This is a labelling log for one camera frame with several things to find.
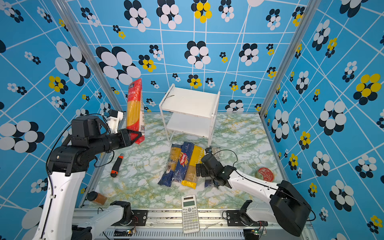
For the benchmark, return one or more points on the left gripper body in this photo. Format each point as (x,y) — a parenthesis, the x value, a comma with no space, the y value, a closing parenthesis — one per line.
(113,141)

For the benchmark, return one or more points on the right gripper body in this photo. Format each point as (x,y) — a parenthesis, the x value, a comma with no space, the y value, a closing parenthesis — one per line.
(212,176)

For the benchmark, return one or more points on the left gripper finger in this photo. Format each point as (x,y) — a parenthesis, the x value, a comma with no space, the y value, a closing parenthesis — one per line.
(127,131)
(136,141)

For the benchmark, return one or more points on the red spaghetti bag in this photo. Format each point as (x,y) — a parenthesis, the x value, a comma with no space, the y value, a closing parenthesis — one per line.
(135,110)

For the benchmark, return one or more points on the blue clear spaghetti bag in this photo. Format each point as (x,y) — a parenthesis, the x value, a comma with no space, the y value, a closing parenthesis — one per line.
(166,179)

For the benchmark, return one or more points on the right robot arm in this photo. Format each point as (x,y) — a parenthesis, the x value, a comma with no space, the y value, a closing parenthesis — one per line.
(287,207)

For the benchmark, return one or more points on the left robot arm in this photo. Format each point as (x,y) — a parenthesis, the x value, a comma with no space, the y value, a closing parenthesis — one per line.
(66,167)

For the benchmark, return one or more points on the yellow pasta bag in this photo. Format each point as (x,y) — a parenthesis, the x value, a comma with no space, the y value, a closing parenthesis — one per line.
(191,178)

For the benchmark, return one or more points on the blue Barilla pasta box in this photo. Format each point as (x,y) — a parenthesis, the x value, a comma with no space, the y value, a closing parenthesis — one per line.
(183,162)

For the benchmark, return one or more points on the white two-tier shelf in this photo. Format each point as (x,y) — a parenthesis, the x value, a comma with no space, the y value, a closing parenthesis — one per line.
(189,112)

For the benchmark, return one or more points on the clear grey spaghetti bag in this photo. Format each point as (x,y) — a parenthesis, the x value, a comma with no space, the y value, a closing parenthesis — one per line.
(209,182)

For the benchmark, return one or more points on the red black utility knife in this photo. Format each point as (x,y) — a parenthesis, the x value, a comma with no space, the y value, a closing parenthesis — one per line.
(116,167)

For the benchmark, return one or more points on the white calculator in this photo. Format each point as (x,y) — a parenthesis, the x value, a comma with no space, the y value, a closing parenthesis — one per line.
(190,216)

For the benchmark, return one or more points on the brown spice jar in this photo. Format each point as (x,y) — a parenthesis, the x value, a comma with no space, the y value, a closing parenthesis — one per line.
(96,197)

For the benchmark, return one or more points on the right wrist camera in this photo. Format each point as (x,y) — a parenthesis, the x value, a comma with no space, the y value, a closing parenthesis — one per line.
(209,150)

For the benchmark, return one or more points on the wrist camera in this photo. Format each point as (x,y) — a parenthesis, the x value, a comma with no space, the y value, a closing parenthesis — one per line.
(209,150)
(115,117)

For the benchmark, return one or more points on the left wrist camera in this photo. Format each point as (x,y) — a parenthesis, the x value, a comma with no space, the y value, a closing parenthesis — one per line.
(115,117)

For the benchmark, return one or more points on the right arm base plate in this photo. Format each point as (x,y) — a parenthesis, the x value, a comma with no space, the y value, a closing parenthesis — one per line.
(237,219)

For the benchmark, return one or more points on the aluminium front rail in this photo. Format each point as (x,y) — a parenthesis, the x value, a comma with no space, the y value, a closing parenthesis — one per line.
(175,224)

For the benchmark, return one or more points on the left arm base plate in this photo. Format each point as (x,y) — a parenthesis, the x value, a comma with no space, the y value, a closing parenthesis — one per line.
(135,218)

